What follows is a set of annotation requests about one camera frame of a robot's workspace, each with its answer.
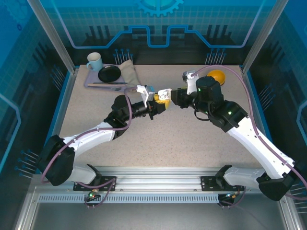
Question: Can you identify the orange bowl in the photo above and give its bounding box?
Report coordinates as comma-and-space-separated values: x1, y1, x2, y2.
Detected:
206, 69, 226, 86

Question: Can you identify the wooden chopstick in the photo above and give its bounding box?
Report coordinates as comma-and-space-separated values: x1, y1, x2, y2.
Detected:
87, 82, 129, 88

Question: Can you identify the beige folded cloth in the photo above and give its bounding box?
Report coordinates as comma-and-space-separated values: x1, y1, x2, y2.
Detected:
119, 59, 142, 93

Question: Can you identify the black plate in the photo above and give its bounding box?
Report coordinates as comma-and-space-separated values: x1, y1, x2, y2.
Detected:
97, 64, 121, 83

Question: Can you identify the lavender tray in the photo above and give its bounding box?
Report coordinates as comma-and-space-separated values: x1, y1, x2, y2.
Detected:
83, 63, 129, 93

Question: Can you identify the light blue mug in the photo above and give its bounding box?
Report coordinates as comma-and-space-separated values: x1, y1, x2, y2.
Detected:
86, 52, 104, 72

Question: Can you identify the steel base panel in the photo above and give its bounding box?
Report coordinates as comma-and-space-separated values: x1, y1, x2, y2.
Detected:
14, 186, 304, 230

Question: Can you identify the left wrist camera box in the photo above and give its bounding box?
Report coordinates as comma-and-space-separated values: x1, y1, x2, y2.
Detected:
136, 84, 156, 108

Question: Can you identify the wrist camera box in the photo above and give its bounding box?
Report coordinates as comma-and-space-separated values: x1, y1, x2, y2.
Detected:
181, 69, 199, 95
136, 84, 156, 108

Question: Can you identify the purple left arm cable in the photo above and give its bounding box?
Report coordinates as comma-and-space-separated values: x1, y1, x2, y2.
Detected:
40, 87, 132, 209

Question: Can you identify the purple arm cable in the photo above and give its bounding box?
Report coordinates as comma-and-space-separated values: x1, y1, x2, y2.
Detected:
40, 87, 132, 209
191, 64, 307, 209

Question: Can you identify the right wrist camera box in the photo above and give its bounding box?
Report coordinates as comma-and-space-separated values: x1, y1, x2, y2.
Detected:
181, 69, 199, 95

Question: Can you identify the thin black wrist wire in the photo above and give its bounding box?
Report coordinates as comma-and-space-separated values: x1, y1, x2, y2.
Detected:
193, 109, 212, 122

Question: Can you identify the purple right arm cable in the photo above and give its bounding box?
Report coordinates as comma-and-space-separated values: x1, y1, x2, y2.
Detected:
191, 64, 307, 209

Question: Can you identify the aluminium table side rail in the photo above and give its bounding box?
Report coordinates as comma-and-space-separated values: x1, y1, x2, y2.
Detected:
239, 64, 275, 144
51, 67, 80, 139

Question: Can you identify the aluminium front rail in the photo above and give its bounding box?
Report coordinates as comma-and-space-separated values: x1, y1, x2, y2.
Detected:
32, 166, 287, 194

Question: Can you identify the aluminium frame post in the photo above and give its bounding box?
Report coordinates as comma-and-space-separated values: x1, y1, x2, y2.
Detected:
27, 0, 79, 74
241, 0, 290, 74

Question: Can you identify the cable connector with LED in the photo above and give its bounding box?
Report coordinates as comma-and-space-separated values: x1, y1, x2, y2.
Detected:
86, 188, 101, 201
219, 191, 241, 201

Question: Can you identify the slotted grey cable duct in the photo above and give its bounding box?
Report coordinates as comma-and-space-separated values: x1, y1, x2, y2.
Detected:
37, 194, 220, 204

